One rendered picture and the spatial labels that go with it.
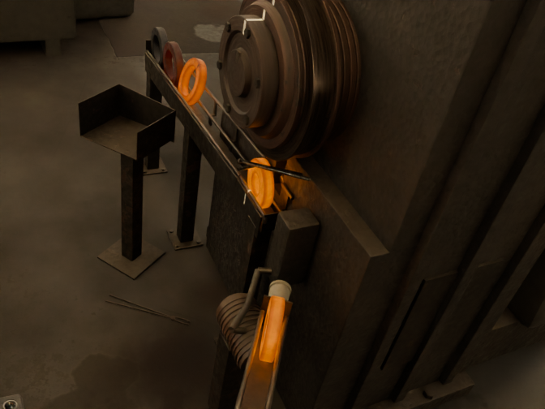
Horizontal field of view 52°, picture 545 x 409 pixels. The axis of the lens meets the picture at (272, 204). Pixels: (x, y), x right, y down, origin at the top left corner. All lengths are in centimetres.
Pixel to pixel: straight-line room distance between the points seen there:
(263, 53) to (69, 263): 143
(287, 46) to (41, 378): 140
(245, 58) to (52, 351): 129
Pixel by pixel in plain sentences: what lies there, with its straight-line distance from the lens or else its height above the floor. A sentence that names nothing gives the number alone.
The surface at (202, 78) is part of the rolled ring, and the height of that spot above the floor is 74.
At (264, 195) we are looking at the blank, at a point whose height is 75.
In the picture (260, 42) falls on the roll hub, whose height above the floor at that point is 123.
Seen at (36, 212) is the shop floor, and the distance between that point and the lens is 273.
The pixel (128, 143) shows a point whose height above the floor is 60.
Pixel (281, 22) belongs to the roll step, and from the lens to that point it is 139.
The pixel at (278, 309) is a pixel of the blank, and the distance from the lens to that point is 132.
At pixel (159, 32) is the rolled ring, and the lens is 257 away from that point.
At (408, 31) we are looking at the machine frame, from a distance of 128.
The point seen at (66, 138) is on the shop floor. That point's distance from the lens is 319.
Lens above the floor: 178
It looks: 39 degrees down
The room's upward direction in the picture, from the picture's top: 12 degrees clockwise
